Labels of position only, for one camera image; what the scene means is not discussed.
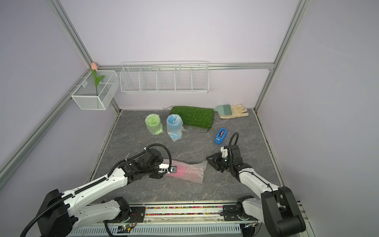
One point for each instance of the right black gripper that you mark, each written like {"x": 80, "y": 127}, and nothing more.
{"x": 214, "y": 161}

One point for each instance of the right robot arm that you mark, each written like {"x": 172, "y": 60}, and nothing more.
{"x": 274, "y": 206}

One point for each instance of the green artificial grass mat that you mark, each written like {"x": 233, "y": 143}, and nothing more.
{"x": 195, "y": 116}

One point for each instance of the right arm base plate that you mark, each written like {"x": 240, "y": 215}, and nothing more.
{"x": 235, "y": 212}

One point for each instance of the blue tape dispenser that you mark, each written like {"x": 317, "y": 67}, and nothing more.
{"x": 220, "y": 137}

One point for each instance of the aluminium front rail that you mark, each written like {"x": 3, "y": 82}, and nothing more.
{"x": 155, "y": 214}

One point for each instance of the beige work glove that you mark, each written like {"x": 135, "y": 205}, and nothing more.
{"x": 228, "y": 111}

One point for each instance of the white mesh corner basket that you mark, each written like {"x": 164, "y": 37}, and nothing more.
{"x": 85, "y": 94}

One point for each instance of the white vent grille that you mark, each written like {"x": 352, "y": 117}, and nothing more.
{"x": 158, "y": 230}

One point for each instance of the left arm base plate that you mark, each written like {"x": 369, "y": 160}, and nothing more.
{"x": 131, "y": 215}

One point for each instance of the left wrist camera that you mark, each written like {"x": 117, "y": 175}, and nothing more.
{"x": 166, "y": 169}

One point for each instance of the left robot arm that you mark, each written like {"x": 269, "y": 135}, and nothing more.
{"x": 61, "y": 213}

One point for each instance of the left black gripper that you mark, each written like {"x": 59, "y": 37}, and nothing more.
{"x": 156, "y": 176}

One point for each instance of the white wire wall basket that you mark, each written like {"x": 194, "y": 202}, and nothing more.
{"x": 165, "y": 77}

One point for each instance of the pink plastic wine glass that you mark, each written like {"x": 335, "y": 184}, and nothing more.
{"x": 183, "y": 172}

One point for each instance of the artificial tulip flower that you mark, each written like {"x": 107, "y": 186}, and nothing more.
{"x": 97, "y": 79}

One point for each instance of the bubble wrap sheet stack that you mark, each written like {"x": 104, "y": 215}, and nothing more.
{"x": 198, "y": 170}

